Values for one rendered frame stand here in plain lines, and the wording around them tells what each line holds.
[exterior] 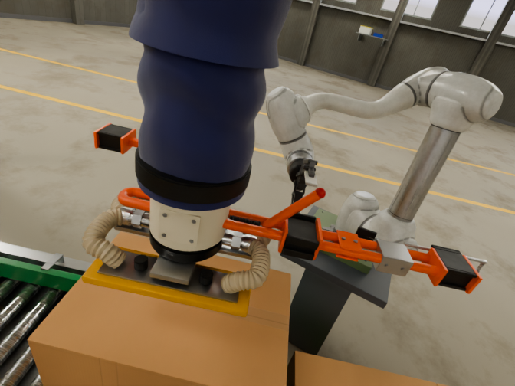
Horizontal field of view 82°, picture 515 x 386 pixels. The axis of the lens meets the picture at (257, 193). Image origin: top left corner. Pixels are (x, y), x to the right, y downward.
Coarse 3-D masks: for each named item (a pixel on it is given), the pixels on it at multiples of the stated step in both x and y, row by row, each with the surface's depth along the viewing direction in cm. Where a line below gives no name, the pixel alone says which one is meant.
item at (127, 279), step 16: (128, 256) 64; (144, 256) 62; (96, 272) 60; (112, 272) 60; (128, 272) 61; (144, 272) 62; (208, 272) 62; (224, 272) 67; (112, 288) 59; (128, 288) 59; (144, 288) 59; (160, 288) 60; (176, 288) 60; (192, 288) 61; (208, 288) 62; (192, 304) 60; (208, 304) 59; (224, 304) 60; (240, 304) 61
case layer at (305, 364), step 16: (288, 368) 123; (304, 368) 115; (320, 368) 116; (336, 368) 117; (352, 368) 119; (368, 368) 120; (288, 384) 117; (304, 384) 110; (320, 384) 111; (336, 384) 112; (352, 384) 113; (368, 384) 114; (384, 384) 116; (400, 384) 117; (416, 384) 118; (432, 384) 120
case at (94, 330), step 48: (144, 240) 99; (96, 288) 80; (288, 288) 94; (48, 336) 68; (96, 336) 70; (144, 336) 72; (192, 336) 74; (240, 336) 77; (288, 336) 80; (48, 384) 76; (96, 384) 73; (144, 384) 69; (192, 384) 66; (240, 384) 67
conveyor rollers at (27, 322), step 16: (0, 288) 116; (32, 288) 119; (16, 304) 113; (48, 304) 116; (0, 320) 107; (32, 320) 109; (16, 336) 103; (0, 352) 98; (16, 368) 95; (0, 384) 91; (16, 384) 94; (32, 384) 92
